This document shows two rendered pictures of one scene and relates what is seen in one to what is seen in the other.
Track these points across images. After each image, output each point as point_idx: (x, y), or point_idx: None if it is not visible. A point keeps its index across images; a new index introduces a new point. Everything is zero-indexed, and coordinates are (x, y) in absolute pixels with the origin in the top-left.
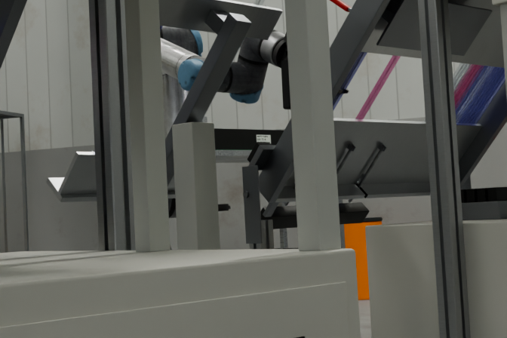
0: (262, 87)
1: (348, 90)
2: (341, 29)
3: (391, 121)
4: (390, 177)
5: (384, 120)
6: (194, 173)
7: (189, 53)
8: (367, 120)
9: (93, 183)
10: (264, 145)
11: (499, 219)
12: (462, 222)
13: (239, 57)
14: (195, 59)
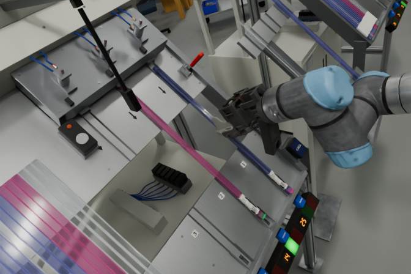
0: (323, 150)
1: (216, 129)
2: (202, 71)
3: (191, 208)
4: None
5: (197, 200)
6: None
7: (400, 74)
8: (211, 181)
9: None
10: (288, 139)
11: (166, 160)
12: (182, 150)
13: None
14: (369, 74)
